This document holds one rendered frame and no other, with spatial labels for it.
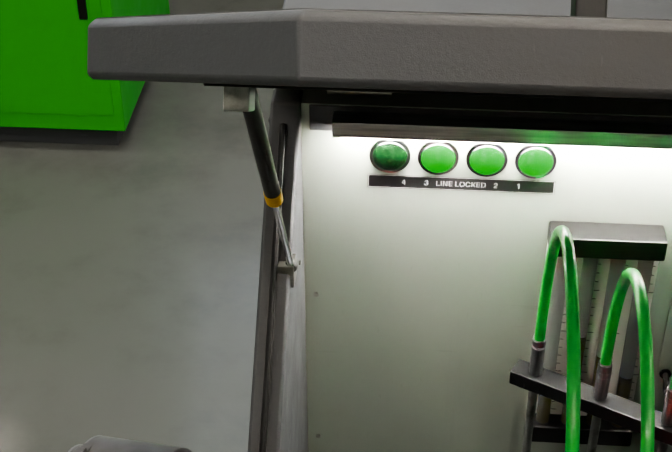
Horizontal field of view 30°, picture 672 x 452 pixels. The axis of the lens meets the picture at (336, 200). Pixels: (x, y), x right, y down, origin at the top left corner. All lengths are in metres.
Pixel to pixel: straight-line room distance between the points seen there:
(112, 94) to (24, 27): 0.34
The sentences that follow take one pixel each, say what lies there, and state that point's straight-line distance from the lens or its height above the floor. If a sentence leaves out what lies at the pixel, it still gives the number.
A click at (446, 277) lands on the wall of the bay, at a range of 1.68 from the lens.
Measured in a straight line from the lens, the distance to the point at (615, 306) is 1.54.
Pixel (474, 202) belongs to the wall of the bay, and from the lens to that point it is 1.60.
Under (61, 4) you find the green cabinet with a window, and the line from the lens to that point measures 3.94.
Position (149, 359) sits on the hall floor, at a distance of 3.35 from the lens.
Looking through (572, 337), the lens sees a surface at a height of 1.39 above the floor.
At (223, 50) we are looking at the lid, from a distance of 0.65.
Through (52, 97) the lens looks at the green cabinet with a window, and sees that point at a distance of 4.12.
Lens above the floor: 2.23
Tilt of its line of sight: 35 degrees down
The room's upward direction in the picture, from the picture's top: straight up
